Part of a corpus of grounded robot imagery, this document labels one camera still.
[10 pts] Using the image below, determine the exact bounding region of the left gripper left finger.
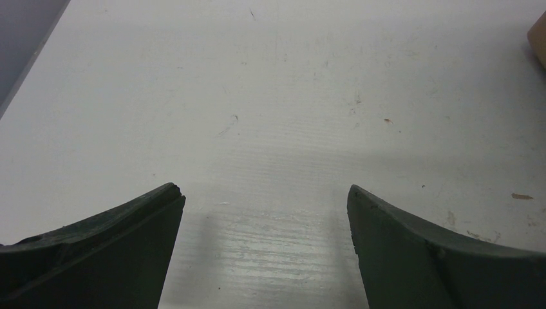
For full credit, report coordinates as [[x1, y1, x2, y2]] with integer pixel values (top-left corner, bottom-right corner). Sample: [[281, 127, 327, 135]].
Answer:
[[1, 183, 185, 308]]

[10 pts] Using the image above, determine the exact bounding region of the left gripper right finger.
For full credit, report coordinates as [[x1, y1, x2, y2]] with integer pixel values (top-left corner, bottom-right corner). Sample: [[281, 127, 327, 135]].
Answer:
[[347, 185, 545, 308]]

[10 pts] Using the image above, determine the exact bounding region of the tan plastic toolbox bin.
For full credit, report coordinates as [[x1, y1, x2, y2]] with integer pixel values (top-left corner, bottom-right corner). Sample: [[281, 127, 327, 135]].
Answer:
[[527, 12, 546, 68]]

